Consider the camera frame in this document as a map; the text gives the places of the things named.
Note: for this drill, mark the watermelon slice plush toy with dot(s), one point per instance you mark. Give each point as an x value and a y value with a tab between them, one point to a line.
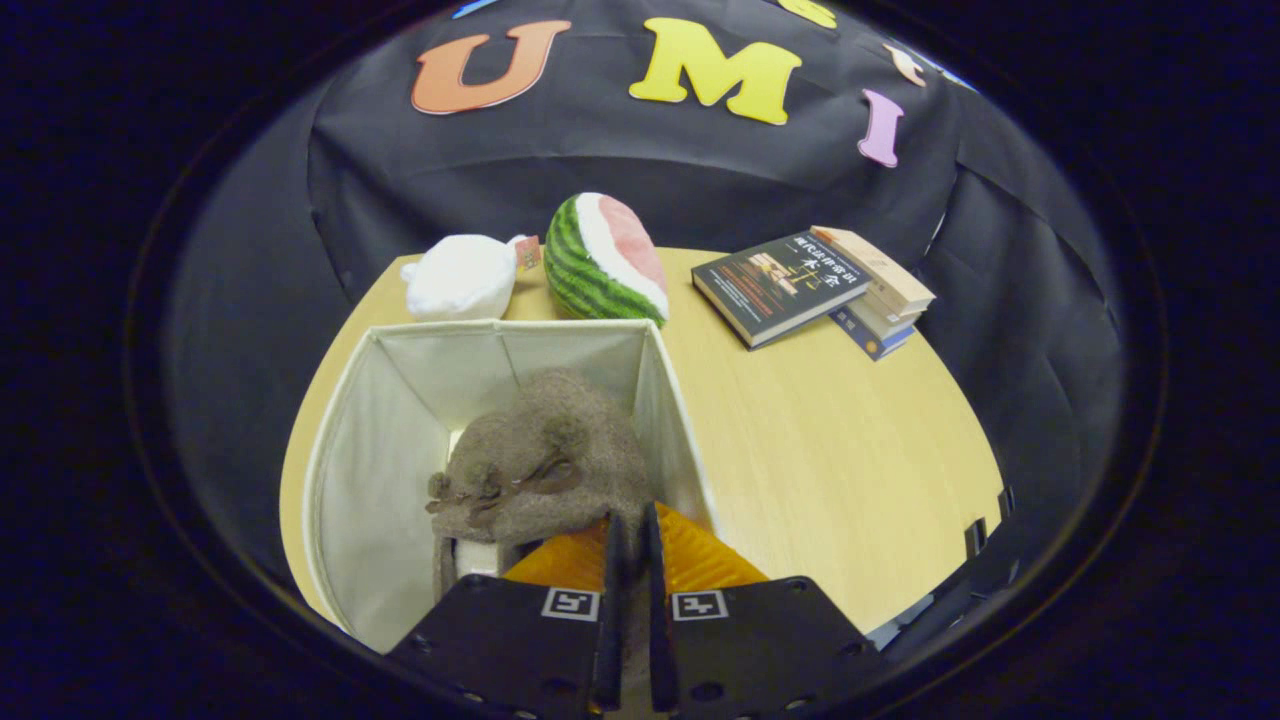
595	270

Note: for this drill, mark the black cover book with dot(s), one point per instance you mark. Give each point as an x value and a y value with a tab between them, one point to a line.
775	285

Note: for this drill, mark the tan cover book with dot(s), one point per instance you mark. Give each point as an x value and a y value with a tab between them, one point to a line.
885	275

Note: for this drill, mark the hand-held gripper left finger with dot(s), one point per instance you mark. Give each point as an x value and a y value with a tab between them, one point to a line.
510	645

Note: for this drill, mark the white plush toy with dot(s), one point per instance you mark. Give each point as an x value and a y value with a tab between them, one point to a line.
460	280

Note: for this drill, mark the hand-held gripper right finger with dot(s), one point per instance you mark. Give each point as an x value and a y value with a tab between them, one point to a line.
760	645

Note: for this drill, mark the brown fuzzy slipper shoe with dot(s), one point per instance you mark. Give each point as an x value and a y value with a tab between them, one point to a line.
600	460
480	515

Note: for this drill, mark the cream fabric storage box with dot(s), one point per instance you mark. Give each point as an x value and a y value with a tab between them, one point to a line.
380	480

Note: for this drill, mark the blue cover book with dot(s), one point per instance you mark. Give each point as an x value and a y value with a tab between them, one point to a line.
875	340

